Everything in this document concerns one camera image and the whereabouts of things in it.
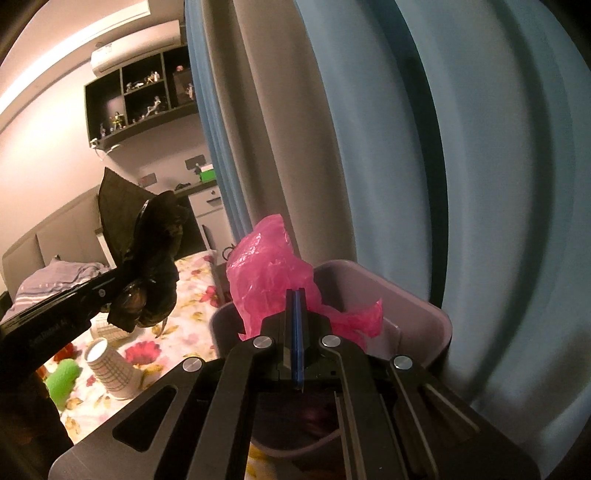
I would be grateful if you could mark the green foam net sleeve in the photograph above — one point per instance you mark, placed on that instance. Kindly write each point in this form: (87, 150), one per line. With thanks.
(61, 382)

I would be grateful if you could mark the purple striped duvet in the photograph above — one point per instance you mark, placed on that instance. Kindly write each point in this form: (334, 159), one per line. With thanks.
(57, 277)

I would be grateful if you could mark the blue and grey curtain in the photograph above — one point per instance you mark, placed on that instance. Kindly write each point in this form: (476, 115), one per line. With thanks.
(443, 145)

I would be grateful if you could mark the grey wall socket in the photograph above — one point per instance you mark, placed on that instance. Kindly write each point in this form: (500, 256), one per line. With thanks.
(195, 162)
(147, 180)

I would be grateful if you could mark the floral bed sheet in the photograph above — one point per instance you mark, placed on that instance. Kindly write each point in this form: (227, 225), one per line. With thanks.
(154, 351)

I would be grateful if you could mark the green box on desk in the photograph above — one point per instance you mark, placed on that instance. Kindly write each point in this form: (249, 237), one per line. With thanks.
(207, 173)

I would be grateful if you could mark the red snack wrapper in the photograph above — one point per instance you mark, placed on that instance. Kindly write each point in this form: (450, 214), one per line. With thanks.
(69, 351)

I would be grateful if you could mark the dark wall shelf unit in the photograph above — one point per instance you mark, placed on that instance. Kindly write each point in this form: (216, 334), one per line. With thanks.
(139, 96)

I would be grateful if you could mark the white drawer cabinet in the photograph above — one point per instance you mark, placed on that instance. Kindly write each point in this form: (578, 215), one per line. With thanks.
(212, 221)

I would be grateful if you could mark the black plastic bag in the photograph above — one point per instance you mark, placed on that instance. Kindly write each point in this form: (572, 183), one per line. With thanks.
(143, 232)

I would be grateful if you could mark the white air conditioner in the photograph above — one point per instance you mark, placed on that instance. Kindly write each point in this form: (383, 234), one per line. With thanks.
(134, 47)

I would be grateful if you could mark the purple plastic trash bin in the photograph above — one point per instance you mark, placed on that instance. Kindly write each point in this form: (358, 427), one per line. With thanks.
(289, 429)

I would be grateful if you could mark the grey padded headboard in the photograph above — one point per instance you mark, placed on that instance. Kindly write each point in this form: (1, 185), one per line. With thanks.
(69, 233)

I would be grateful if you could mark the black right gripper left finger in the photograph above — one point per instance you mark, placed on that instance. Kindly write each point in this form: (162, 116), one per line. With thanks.
(195, 422)

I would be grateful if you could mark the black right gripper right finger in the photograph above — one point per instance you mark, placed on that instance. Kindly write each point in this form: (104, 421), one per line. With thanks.
(396, 420)

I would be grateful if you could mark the pink plastic bag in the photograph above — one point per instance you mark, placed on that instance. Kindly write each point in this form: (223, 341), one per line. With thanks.
(263, 267)

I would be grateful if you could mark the lying checked paper cup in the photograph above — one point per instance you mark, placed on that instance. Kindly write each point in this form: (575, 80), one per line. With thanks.
(101, 328)

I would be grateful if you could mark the upright checked paper cup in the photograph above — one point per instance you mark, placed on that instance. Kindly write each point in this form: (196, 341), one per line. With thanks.
(119, 378)

